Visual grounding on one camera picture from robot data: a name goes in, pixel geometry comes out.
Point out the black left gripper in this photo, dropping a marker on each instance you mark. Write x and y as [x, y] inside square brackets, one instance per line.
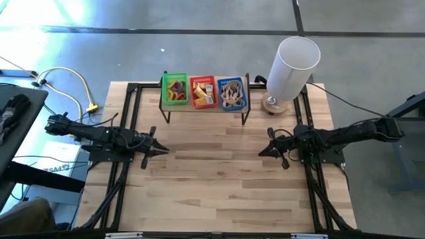
[144, 142]

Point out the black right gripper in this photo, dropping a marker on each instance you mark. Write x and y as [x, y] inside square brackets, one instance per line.
[282, 146]

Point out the green plastic basket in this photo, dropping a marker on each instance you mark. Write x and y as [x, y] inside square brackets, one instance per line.
[164, 99]

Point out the red plastic basket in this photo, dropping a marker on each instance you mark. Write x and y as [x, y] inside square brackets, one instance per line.
[192, 104]

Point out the blue plastic basket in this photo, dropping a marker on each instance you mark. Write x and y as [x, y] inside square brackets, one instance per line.
[220, 106]

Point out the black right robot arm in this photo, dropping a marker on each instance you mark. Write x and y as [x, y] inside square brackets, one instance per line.
[352, 132]

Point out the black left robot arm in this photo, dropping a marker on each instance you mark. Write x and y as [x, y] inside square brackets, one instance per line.
[89, 132]

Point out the black side desk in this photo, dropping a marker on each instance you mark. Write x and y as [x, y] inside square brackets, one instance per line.
[30, 113]

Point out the crumpled clear plastic wrap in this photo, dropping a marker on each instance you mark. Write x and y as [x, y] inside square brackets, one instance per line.
[271, 100]

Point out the wooden shelf riser black legs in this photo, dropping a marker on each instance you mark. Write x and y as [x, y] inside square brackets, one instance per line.
[206, 110]

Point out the white shade table lamp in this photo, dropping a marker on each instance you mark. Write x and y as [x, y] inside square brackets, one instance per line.
[292, 66]

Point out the white cardboard box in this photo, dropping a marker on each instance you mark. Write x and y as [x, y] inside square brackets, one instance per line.
[56, 159]

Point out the blue-grey metal cart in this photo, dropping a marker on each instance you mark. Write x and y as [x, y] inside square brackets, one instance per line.
[398, 159]

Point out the person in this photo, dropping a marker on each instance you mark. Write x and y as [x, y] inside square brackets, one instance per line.
[26, 215]

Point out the black glove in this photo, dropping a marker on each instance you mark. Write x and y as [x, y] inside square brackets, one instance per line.
[13, 106]

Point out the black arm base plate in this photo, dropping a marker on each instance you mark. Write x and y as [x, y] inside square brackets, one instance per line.
[335, 157]
[99, 155]

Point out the white bracket strip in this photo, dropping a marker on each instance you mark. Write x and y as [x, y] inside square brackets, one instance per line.
[308, 236]
[123, 235]

